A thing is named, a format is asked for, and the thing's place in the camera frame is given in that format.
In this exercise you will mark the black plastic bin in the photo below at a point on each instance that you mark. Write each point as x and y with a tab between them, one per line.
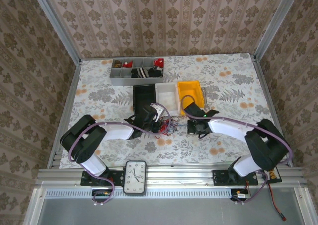
144	93

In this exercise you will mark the white plastic bin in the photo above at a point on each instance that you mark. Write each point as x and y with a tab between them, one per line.
166	96

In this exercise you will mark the yellow plastic bin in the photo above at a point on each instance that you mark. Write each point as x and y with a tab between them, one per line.
190	88

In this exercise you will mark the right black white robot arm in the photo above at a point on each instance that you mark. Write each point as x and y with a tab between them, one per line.
231	130

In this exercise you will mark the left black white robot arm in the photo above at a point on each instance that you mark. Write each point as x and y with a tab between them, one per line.
116	131

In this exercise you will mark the floral tablecloth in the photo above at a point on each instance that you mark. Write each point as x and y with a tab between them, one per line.
174	148

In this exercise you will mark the black cloth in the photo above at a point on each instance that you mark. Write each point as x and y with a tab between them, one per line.
155	73

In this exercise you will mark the black white striped sock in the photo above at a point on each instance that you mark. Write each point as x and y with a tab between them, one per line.
139	72

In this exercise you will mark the grey compartment organizer box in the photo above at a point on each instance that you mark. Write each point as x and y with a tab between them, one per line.
119	79

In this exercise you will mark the black framed white clock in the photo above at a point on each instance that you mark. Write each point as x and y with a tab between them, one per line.
135	177

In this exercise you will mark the red white santa hat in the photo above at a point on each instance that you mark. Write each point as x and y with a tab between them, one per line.
159	62
127	64

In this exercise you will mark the brown small items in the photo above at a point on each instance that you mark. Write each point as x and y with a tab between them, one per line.
117	64

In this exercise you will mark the black power connector box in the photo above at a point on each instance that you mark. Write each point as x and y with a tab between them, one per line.
241	195
102	195

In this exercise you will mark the grey metal panel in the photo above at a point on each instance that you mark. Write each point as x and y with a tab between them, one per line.
161	212

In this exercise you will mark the black plate yellow print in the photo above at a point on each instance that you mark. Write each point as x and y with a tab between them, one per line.
279	176

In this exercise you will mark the aluminium front rail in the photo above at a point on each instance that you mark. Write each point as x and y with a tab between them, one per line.
179	175

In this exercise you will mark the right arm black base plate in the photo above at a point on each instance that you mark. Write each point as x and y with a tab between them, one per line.
221	177

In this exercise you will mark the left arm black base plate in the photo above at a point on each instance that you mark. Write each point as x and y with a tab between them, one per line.
119	177

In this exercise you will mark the aluminium side rail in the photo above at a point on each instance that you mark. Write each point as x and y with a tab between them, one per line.
264	86
66	110

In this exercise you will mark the aluminium frame post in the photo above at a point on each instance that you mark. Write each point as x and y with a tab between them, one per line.
59	28
276	23

